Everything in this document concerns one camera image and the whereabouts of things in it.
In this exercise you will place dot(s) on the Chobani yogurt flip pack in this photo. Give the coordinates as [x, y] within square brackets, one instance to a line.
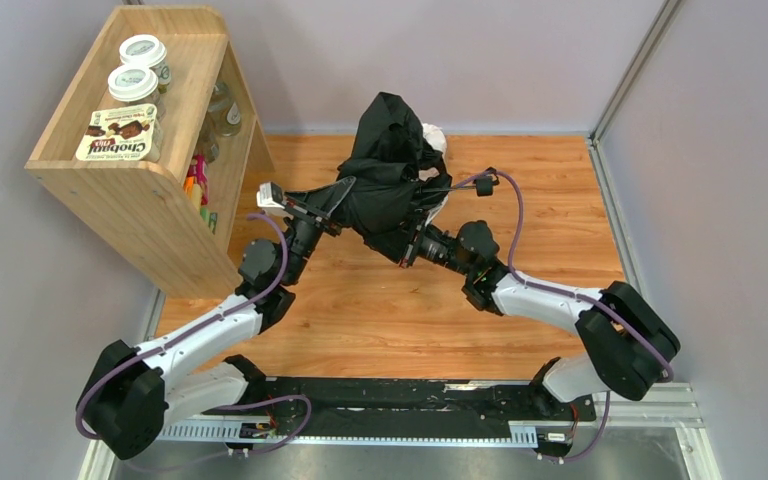
[129, 133]

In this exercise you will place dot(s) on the wooden shelf unit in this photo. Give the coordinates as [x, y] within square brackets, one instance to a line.
[140, 208]

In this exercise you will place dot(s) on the black folding umbrella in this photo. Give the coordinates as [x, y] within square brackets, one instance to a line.
[398, 175]

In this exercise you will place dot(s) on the white lidded cup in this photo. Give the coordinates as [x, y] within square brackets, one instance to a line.
[148, 51]
[133, 84]

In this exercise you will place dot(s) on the aluminium frame rail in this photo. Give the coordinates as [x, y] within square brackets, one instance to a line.
[664, 407]

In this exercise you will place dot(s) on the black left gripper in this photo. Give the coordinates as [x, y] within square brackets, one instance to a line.
[314, 214]

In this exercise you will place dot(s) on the white lidded cup far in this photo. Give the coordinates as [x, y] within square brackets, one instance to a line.
[148, 51]

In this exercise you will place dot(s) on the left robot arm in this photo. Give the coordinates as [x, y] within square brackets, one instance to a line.
[134, 391]

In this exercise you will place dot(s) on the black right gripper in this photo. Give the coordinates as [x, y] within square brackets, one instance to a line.
[412, 247]

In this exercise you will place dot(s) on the white lidded cup near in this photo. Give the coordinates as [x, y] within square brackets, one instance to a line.
[133, 84]

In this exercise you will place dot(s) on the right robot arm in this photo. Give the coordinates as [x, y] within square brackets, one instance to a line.
[628, 348]

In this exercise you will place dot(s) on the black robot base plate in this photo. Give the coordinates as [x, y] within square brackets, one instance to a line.
[408, 408]

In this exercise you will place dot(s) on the corner aluminium post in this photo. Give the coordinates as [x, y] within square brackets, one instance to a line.
[653, 36]

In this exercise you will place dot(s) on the white paper towel roll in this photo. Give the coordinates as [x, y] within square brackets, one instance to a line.
[437, 140]

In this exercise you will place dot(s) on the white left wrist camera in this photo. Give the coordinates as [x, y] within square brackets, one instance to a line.
[270, 200]

